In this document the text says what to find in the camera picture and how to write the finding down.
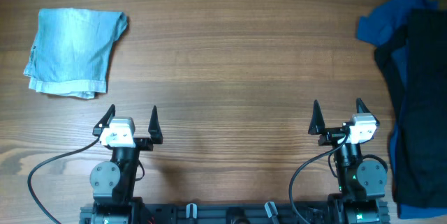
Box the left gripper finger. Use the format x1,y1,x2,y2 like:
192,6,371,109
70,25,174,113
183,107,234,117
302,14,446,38
148,106,163,144
92,104,116,136

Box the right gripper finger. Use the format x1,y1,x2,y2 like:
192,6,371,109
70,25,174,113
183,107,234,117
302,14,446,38
356,98,380,126
308,100,325,135

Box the black shorts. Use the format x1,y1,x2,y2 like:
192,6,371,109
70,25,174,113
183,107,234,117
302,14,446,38
374,10,446,208

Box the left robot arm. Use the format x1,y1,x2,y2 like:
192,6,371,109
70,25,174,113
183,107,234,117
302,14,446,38
80,105,163,224

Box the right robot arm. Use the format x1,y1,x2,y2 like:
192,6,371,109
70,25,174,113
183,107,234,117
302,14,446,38
308,98,388,223

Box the folded light blue denim shorts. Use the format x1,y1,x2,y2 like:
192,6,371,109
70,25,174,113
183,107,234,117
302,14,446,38
24,8,128,99

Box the blue garment in pile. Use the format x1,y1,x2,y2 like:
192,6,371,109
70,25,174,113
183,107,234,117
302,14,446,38
357,0,446,219

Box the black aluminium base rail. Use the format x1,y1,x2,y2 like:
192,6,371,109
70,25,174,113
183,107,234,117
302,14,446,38
79,201,390,224

